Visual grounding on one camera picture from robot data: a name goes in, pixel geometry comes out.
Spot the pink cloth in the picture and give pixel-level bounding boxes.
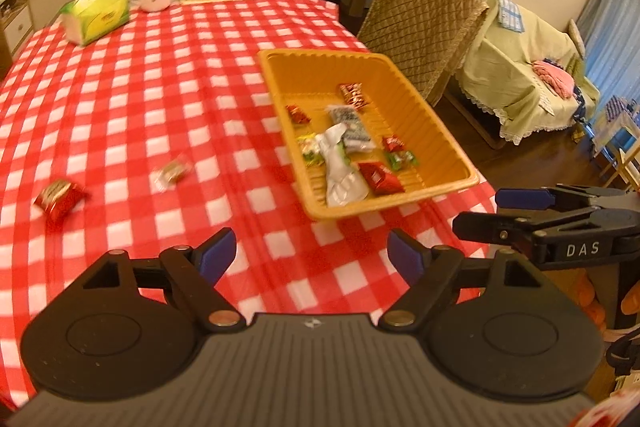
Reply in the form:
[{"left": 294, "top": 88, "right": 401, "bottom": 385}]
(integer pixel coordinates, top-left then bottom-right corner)
[{"left": 531, "top": 59, "right": 576, "bottom": 98}]

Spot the blue white checked towel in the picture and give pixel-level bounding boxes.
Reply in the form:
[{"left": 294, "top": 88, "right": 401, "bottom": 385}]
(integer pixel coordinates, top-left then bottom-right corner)
[{"left": 495, "top": 0, "right": 525, "bottom": 32}]

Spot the blue curtain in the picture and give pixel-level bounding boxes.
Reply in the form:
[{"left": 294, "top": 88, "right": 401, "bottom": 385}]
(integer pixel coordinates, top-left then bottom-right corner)
[{"left": 575, "top": 0, "right": 640, "bottom": 112}]

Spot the sofa with cream cover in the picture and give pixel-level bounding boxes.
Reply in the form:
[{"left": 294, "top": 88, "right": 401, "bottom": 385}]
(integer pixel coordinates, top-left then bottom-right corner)
[{"left": 452, "top": 0, "right": 601, "bottom": 150}]

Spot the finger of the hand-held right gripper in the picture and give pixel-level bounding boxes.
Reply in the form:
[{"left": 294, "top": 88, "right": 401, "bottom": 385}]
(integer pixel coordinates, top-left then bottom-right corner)
[
  {"left": 451, "top": 210, "right": 538, "bottom": 253},
  {"left": 495, "top": 184, "right": 601, "bottom": 212}
]

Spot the yellow candy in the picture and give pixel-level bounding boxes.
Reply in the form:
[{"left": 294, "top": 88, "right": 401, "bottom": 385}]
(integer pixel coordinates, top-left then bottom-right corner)
[{"left": 296, "top": 133, "right": 327, "bottom": 168}]

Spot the green candy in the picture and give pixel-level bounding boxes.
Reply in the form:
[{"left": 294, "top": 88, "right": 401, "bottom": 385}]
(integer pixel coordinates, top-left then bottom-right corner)
[{"left": 387, "top": 149, "right": 421, "bottom": 172}]

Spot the red pillow snack packet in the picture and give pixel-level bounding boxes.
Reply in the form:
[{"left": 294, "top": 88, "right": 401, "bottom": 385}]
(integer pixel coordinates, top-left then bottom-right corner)
[{"left": 357, "top": 161, "right": 406, "bottom": 196}]

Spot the orange plastic tray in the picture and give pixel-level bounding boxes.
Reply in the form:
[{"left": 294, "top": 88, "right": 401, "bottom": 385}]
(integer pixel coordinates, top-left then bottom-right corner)
[{"left": 256, "top": 48, "right": 481, "bottom": 222}]

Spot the red white checkered tablecloth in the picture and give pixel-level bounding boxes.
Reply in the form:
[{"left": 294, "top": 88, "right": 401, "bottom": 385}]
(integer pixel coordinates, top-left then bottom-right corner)
[{"left": 0, "top": 0, "right": 498, "bottom": 408}]

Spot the quilted cover dining chair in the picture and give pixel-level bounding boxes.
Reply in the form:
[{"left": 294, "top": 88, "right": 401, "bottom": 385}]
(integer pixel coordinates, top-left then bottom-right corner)
[{"left": 357, "top": 0, "right": 490, "bottom": 108}]

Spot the red white striped candy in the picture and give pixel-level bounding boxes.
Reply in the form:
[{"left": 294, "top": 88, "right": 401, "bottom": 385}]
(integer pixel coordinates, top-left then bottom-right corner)
[{"left": 339, "top": 82, "right": 370, "bottom": 111}]

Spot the small red candy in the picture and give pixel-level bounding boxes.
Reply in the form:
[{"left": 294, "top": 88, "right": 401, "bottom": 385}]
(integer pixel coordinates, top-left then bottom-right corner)
[{"left": 285, "top": 104, "right": 312, "bottom": 126}]

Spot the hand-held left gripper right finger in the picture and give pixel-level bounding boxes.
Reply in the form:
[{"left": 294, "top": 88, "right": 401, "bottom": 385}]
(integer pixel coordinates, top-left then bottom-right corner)
[{"left": 374, "top": 228, "right": 548, "bottom": 329}]

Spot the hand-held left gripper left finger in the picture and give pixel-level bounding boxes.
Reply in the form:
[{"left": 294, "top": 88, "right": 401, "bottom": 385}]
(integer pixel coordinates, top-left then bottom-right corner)
[{"left": 75, "top": 228, "right": 249, "bottom": 334}]

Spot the red picture snack packet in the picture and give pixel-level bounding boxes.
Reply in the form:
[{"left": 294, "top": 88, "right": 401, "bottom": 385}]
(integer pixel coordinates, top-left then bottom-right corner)
[{"left": 32, "top": 178, "right": 91, "bottom": 224}]

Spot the green tissue box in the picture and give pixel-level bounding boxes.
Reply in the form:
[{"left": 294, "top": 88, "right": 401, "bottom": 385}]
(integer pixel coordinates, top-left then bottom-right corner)
[{"left": 58, "top": 0, "right": 132, "bottom": 46}]

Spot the grey black snack packet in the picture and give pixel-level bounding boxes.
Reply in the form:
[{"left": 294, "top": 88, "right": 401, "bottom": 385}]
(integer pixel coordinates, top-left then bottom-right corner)
[{"left": 325, "top": 104, "right": 375, "bottom": 154}]

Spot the clear brown candy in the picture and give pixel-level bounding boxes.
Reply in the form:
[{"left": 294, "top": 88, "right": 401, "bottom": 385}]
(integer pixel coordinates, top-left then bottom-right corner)
[{"left": 151, "top": 159, "right": 193, "bottom": 192}]

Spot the red white printed cloth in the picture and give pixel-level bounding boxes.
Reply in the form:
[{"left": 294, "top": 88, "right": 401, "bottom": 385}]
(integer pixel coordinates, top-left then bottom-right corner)
[{"left": 570, "top": 387, "right": 640, "bottom": 427}]

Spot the white green snack pouch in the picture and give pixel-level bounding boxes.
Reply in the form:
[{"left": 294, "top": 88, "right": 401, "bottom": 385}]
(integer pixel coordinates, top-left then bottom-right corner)
[{"left": 317, "top": 123, "right": 368, "bottom": 208}]

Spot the wooden shelf unit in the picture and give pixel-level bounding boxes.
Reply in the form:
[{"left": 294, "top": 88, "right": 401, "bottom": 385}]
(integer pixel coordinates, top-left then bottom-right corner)
[{"left": 0, "top": 0, "right": 36, "bottom": 78}]

